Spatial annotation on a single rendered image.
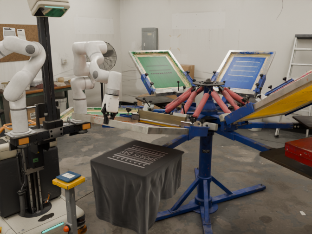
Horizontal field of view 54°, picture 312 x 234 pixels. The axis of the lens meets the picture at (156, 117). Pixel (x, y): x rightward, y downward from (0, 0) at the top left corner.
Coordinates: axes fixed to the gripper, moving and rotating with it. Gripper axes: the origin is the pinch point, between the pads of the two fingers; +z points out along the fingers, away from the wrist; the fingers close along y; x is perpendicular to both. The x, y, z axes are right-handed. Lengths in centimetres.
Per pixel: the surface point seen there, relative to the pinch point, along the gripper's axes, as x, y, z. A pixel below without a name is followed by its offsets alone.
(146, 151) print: 0.7, -44.1, 19.9
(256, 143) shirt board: 58, -109, 5
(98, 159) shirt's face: -17.1, -15.5, 27.9
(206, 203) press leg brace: 13, -142, 73
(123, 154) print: -9.8, -31.3, 23.5
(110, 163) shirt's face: -6.4, -15.3, 27.9
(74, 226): -10, 5, 65
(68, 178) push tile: -8.7, 16.3, 34.5
